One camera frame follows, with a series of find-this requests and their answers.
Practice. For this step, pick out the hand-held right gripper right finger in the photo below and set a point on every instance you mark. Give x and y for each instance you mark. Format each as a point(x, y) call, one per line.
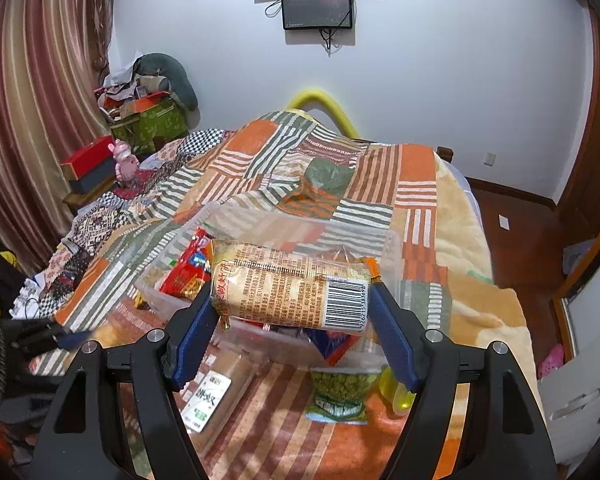
point(395, 340)

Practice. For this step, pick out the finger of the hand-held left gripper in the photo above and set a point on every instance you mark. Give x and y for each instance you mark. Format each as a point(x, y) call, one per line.
point(77, 339)

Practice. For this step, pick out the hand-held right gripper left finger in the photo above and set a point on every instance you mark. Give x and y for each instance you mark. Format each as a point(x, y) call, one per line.
point(195, 345)

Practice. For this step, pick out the blue snack packet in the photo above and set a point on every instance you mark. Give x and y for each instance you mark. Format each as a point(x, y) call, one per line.
point(335, 346)

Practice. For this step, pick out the red snack packet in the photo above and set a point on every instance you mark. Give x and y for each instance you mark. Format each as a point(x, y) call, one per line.
point(187, 270)

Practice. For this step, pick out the beige cracker packet with barcode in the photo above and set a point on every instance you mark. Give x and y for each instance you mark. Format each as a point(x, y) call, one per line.
point(285, 290)

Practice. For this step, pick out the clear plastic container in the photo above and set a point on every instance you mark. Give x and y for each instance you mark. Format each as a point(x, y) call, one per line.
point(300, 225)

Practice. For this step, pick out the green jelly cup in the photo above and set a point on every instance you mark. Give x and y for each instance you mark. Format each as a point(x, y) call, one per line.
point(397, 391)

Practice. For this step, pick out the brown bread packet white label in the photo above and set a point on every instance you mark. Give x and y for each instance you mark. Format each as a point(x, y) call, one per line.
point(215, 392)

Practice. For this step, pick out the yellow snack packet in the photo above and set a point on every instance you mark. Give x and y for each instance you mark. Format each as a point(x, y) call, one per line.
point(140, 302)

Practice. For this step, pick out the green pea packet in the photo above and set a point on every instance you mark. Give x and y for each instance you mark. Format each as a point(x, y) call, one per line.
point(341, 391)

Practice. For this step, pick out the pink slipper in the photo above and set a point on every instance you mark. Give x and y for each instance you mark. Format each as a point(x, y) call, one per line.
point(551, 361)

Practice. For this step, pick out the white paper on floor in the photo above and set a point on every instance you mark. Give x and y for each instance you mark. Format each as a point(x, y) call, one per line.
point(504, 222)

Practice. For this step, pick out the dark grey box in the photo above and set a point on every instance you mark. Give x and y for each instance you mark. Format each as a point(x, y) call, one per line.
point(92, 177)

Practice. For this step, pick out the red gift box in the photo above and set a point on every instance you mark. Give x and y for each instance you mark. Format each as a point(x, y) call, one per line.
point(87, 155)

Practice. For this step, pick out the pink plush toy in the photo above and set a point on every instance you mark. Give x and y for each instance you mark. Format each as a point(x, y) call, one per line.
point(125, 160)

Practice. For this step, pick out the patchwork striped blanket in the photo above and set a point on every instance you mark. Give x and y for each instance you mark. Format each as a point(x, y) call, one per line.
point(300, 170)

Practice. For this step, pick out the white cabinet with stickers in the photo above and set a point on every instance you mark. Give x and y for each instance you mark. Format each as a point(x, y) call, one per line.
point(585, 385)

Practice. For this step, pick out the green patterned box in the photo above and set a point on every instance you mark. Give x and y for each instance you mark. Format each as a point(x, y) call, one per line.
point(155, 127)

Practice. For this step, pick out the striped red beige curtain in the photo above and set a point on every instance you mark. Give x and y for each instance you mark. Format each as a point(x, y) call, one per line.
point(35, 110)

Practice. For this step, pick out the yellow foam bed guard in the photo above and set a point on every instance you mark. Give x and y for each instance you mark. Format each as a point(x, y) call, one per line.
point(325, 105)

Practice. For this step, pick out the grey plush pillow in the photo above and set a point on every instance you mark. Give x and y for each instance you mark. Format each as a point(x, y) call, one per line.
point(175, 75)

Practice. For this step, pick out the wooden bed post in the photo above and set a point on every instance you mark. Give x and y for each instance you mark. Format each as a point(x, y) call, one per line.
point(445, 153)

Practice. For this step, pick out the white wall outlet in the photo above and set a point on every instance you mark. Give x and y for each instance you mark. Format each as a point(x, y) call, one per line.
point(489, 159)

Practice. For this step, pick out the small black wall monitor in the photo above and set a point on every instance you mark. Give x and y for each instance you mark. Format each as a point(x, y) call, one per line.
point(317, 7)

